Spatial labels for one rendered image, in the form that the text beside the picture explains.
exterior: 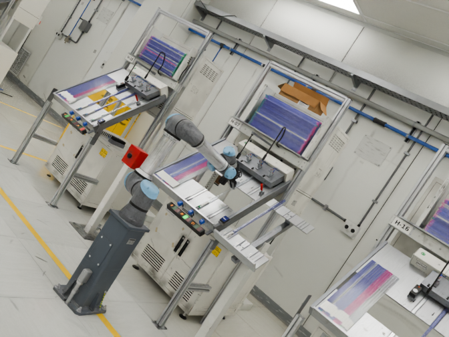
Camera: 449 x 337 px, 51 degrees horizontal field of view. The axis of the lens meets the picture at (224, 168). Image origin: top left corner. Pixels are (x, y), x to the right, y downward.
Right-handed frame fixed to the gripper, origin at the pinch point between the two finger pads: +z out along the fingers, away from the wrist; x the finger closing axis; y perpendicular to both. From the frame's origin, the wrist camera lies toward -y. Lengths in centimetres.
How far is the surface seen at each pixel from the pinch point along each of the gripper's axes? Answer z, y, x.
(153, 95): 0, 27, 128
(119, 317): 12, -107, -15
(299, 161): -3, 47, -20
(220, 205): -2.6, -16.7, -7.4
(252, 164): 0.4, 25.5, 6.1
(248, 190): 2.8, 7.9, -8.0
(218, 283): 52, -40, -21
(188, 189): -3.9, -22.6, 18.4
